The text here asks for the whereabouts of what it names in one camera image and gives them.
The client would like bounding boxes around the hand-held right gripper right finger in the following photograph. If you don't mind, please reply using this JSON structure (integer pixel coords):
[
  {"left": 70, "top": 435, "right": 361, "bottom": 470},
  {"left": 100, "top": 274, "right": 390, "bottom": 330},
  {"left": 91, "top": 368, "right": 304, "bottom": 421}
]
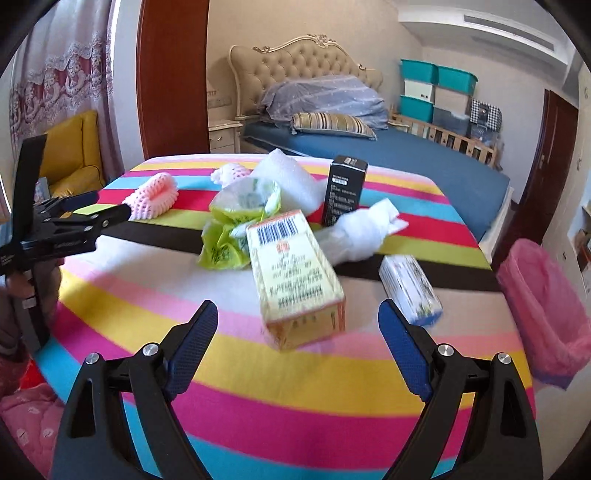
[{"left": 378, "top": 298, "right": 543, "bottom": 480}]

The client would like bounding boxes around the ceiling air vent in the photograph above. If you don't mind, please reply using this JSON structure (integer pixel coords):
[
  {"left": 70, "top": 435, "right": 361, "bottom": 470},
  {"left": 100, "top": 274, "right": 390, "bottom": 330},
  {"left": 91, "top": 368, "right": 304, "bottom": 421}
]
[{"left": 463, "top": 14, "right": 555, "bottom": 51}]

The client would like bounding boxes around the beige plastic storage box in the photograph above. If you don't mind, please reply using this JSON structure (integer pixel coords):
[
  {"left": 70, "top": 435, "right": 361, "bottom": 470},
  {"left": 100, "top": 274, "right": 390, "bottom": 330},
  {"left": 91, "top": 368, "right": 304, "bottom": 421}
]
[{"left": 434, "top": 87, "right": 472, "bottom": 114}]

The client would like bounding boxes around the white cardboard box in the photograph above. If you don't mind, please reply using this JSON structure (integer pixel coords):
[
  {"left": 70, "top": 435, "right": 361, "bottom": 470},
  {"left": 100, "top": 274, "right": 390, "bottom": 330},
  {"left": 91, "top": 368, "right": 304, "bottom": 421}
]
[{"left": 379, "top": 255, "right": 445, "bottom": 327}]

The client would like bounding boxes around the folded grey blue quilt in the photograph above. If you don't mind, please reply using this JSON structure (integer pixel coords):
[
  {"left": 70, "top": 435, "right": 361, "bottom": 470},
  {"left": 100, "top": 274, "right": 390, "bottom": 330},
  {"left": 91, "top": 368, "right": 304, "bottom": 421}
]
[{"left": 259, "top": 76, "right": 389, "bottom": 131}]

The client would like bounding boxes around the bin with pink bag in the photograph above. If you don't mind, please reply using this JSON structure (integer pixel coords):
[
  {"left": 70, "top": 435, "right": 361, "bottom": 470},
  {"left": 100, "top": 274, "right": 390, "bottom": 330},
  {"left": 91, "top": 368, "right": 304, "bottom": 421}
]
[{"left": 496, "top": 239, "right": 591, "bottom": 388}]

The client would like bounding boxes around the orange medicine box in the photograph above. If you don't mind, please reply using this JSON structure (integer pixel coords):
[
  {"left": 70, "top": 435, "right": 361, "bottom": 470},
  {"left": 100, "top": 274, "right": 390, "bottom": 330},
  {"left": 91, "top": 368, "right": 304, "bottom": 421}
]
[{"left": 245, "top": 209, "right": 347, "bottom": 352}]

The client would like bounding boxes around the crumpled white wrapping sheet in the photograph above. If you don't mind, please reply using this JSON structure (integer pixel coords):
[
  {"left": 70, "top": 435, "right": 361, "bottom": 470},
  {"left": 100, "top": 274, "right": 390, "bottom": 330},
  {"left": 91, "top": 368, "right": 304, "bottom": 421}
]
[{"left": 314, "top": 198, "right": 410, "bottom": 267}]

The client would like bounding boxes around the black cardboard box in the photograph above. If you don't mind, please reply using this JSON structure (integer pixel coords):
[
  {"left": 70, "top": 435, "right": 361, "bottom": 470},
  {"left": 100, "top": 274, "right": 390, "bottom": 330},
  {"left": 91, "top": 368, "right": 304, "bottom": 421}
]
[{"left": 322, "top": 155, "right": 369, "bottom": 228}]

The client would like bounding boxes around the yellow armchair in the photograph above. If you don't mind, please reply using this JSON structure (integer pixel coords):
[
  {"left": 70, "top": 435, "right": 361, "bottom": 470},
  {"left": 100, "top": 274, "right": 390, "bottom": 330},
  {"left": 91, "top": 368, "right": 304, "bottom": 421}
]
[{"left": 39, "top": 110, "right": 105, "bottom": 197}]

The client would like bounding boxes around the cream nightstand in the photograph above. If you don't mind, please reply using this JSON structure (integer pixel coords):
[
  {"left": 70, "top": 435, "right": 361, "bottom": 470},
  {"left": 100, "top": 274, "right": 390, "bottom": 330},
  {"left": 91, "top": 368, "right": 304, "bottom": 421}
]
[{"left": 207, "top": 117, "right": 243, "bottom": 154}]

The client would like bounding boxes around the striped pillow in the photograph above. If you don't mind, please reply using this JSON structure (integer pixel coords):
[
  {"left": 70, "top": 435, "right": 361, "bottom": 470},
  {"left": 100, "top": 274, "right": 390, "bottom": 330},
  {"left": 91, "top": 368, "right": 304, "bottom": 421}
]
[{"left": 291, "top": 112, "right": 378, "bottom": 140}]

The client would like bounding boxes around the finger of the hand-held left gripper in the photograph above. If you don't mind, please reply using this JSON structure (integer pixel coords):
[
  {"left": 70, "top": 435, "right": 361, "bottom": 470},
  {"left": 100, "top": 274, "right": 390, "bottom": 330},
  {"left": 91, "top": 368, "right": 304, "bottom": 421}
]
[
  {"left": 11, "top": 135, "right": 48, "bottom": 243},
  {"left": 39, "top": 191, "right": 132, "bottom": 234}
]

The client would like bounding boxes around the wooden crib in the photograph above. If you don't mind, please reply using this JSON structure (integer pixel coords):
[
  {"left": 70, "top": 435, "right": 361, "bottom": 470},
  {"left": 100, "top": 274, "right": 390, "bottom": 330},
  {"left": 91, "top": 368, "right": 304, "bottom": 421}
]
[{"left": 392, "top": 111, "right": 504, "bottom": 169}]

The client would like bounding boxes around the person's pink quilted clothing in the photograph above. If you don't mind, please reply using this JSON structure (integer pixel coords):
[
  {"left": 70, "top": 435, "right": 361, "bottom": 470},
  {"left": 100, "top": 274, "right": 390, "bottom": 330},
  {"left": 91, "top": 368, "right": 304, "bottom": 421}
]
[{"left": 0, "top": 360, "right": 65, "bottom": 478}]

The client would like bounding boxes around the teal plastic storage box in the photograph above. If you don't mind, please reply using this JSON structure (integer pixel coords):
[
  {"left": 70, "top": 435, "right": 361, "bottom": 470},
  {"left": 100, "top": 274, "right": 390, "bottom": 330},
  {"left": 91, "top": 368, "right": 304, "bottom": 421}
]
[
  {"left": 399, "top": 95, "right": 435, "bottom": 121},
  {"left": 436, "top": 65, "right": 479, "bottom": 93},
  {"left": 399, "top": 58, "right": 439, "bottom": 84}
]

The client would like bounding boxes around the white foam block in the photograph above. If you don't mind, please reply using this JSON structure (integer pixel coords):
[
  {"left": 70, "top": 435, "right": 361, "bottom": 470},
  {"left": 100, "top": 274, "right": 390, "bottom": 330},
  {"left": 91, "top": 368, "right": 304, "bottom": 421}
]
[{"left": 252, "top": 148, "right": 326, "bottom": 222}]

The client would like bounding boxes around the yellow green plastic wrapper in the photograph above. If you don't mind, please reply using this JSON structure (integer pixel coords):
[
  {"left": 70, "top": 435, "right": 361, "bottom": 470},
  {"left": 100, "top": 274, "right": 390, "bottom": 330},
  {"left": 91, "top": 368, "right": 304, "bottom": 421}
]
[{"left": 198, "top": 178, "right": 283, "bottom": 271}]

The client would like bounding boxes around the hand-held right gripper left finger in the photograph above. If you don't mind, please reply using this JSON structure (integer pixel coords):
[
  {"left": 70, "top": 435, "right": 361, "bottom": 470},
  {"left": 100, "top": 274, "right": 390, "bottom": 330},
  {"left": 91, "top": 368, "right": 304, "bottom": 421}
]
[{"left": 48, "top": 300, "right": 220, "bottom": 480}]

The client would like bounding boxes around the grey clear storage box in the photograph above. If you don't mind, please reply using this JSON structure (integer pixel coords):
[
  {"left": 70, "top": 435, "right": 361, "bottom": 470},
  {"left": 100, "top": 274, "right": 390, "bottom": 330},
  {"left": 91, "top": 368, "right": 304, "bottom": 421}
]
[{"left": 431, "top": 107, "right": 472, "bottom": 137}]

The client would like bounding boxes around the person's left hand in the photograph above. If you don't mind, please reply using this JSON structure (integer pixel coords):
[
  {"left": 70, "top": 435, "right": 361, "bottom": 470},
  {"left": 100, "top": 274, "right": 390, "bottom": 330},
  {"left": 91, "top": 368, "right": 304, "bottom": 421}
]
[{"left": 0, "top": 258, "right": 63, "bottom": 358}]

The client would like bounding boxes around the white plastic storage box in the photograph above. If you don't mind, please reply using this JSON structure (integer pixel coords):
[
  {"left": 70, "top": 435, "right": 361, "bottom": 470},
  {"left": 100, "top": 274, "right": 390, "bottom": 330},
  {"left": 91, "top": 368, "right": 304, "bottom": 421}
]
[{"left": 403, "top": 79, "right": 437, "bottom": 101}]

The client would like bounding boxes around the bed with blue mattress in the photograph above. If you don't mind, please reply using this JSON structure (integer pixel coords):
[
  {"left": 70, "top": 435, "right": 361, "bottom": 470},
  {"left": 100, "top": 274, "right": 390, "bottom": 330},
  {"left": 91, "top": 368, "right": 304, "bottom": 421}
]
[{"left": 242, "top": 117, "right": 513, "bottom": 243}]

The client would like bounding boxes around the black white checkered bag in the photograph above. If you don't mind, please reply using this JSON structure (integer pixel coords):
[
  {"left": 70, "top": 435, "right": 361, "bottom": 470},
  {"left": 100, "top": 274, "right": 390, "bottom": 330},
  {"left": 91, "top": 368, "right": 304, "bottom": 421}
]
[{"left": 470, "top": 99, "right": 502, "bottom": 127}]

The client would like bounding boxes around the dark wooden door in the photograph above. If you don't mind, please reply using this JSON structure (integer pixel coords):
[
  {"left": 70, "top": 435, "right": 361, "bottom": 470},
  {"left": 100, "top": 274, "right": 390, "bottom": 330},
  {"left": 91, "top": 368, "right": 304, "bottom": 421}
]
[{"left": 517, "top": 90, "right": 580, "bottom": 241}]

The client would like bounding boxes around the pale pink foam fruit net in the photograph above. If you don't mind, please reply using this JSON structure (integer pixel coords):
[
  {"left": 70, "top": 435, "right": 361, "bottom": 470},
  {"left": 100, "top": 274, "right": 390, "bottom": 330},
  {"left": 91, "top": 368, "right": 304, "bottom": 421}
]
[{"left": 211, "top": 162, "right": 252, "bottom": 186}]

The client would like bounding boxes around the rainbow striped tablecloth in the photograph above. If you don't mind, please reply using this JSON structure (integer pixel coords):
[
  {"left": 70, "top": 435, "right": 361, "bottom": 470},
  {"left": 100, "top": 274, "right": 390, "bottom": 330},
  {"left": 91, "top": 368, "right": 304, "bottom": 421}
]
[{"left": 34, "top": 154, "right": 539, "bottom": 480}]

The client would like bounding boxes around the beige tufted headboard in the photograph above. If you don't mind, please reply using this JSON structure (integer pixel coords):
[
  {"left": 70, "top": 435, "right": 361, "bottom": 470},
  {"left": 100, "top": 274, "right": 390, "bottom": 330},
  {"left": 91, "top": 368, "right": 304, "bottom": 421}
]
[{"left": 228, "top": 34, "right": 384, "bottom": 121}]

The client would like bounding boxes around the lace patterned curtain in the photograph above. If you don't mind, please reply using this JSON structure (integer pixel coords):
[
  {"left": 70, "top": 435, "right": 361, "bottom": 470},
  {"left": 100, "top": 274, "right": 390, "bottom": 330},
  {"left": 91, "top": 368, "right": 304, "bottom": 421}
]
[{"left": 0, "top": 0, "right": 125, "bottom": 222}]

